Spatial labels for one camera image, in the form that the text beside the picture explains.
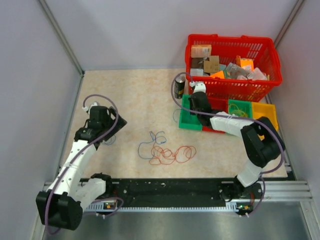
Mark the green bin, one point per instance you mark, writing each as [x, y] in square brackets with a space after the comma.
[240, 108]
[186, 119]

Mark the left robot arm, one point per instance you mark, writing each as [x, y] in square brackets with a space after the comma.
[63, 203]

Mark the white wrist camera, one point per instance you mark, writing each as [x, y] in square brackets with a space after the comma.
[197, 86]
[88, 108]

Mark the red bin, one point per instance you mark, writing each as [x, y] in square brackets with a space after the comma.
[220, 104]

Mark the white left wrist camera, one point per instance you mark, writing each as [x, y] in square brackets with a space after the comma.
[88, 108]

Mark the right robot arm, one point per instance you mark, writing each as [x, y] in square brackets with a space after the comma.
[261, 140]

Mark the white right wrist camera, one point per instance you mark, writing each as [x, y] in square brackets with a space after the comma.
[197, 86]

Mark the orange box in basket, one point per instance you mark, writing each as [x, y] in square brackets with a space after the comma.
[200, 50]

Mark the orange packet in basket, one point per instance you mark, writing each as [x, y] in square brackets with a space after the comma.
[245, 63]

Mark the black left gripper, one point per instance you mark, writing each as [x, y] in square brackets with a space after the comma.
[120, 123]

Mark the right green bin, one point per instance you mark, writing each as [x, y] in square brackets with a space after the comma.
[240, 108]

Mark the red plastic basket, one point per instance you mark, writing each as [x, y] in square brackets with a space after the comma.
[260, 49]

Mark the dark drink can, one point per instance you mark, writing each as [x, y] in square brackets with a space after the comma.
[179, 86]

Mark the clear plastic bags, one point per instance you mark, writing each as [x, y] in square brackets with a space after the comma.
[233, 71]

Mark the brown cardboard box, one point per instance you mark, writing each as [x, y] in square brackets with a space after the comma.
[211, 64]

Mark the left green bin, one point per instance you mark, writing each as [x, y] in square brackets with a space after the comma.
[186, 119]

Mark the yellow bin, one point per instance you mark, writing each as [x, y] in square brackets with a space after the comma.
[265, 110]

